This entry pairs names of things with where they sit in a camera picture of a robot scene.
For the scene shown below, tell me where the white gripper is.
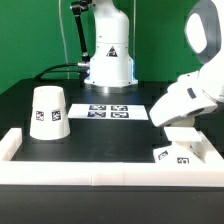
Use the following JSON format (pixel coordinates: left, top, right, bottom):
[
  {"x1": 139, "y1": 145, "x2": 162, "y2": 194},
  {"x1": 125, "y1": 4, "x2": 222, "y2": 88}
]
[{"x1": 149, "y1": 71, "x2": 218, "y2": 127}]

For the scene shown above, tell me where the white lamp base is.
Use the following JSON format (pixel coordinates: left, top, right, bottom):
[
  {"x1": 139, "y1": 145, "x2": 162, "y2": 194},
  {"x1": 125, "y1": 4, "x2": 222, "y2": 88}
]
[{"x1": 153, "y1": 127, "x2": 203, "y2": 165}]

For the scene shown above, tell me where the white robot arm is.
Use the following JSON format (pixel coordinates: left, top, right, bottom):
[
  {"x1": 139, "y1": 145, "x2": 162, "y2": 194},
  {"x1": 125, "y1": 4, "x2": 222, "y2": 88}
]
[{"x1": 85, "y1": 0, "x2": 224, "y2": 127}]

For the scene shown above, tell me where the white lamp shade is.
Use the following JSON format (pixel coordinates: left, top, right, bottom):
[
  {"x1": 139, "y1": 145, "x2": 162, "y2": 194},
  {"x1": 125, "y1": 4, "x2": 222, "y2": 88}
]
[{"x1": 30, "y1": 86, "x2": 70, "y2": 140}]

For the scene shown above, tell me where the white marker sheet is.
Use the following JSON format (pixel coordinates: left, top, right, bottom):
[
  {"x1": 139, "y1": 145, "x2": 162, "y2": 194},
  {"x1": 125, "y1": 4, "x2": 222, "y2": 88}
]
[{"x1": 68, "y1": 104, "x2": 148, "y2": 120}]

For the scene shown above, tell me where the white U-shaped fence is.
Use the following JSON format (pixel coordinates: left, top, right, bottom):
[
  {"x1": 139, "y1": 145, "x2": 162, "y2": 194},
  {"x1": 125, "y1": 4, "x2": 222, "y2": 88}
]
[{"x1": 0, "y1": 128, "x2": 224, "y2": 187}]

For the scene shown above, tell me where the black cable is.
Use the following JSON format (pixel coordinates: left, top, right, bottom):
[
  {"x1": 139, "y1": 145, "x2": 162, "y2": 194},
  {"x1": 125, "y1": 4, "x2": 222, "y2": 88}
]
[{"x1": 33, "y1": 62, "x2": 90, "y2": 82}]

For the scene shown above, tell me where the grey hanging cable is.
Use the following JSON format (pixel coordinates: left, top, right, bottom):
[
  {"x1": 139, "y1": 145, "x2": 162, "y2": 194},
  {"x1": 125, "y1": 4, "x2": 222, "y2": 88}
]
[{"x1": 58, "y1": 0, "x2": 71, "y2": 80}]

